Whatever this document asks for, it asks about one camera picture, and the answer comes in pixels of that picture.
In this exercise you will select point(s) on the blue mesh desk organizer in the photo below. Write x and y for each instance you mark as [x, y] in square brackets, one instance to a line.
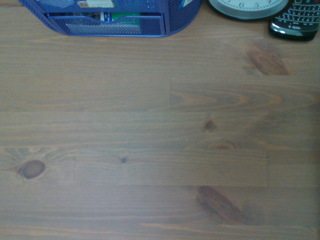
[183, 17]

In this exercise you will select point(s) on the blue mesh organizer drawer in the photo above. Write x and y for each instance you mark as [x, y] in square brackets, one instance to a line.
[105, 27]

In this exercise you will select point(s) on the green card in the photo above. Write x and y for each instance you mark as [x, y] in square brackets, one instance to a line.
[123, 17]

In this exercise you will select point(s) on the blue and white card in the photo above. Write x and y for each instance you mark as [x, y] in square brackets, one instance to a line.
[105, 16]

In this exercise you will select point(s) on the black keypad mobile phone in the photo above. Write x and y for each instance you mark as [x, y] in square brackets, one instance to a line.
[295, 22]

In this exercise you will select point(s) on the round silver wall clock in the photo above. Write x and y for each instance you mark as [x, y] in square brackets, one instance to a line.
[247, 8]

